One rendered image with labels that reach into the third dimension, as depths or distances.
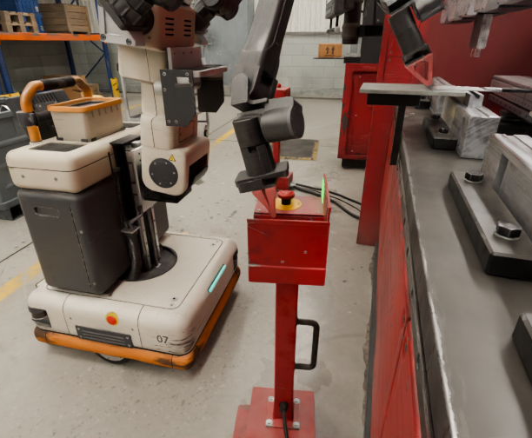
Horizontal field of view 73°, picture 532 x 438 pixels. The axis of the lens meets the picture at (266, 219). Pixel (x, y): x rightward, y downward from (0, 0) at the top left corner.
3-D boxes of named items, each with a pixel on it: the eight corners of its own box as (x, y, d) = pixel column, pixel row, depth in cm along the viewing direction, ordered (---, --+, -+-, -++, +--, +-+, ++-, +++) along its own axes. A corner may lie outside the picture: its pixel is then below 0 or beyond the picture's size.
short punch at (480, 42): (466, 56, 100) (475, 16, 96) (475, 56, 99) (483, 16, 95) (474, 57, 91) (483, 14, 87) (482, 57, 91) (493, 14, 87)
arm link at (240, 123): (240, 110, 69) (224, 118, 65) (271, 104, 66) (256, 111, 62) (249, 145, 72) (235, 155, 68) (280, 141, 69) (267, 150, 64)
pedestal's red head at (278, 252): (258, 236, 94) (258, 170, 86) (321, 240, 93) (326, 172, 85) (248, 282, 76) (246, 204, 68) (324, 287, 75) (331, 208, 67)
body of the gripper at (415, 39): (427, 49, 101) (416, 24, 99) (430, 49, 92) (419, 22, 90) (403, 63, 104) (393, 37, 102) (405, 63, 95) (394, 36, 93)
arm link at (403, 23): (386, 16, 99) (386, 14, 94) (411, 0, 96) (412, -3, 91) (396, 40, 100) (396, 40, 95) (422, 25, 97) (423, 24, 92)
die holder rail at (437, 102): (422, 97, 174) (425, 76, 170) (435, 97, 172) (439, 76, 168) (433, 116, 131) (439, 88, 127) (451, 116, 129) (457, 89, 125)
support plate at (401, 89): (362, 86, 114) (363, 82, 114) (454, 89, 108) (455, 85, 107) (359, 92, 99) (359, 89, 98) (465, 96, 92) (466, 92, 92)
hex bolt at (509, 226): (491, 228, 45) (495, 217, 45) (515, 231, 45) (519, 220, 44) (496, 239, 43) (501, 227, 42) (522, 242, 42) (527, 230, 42)
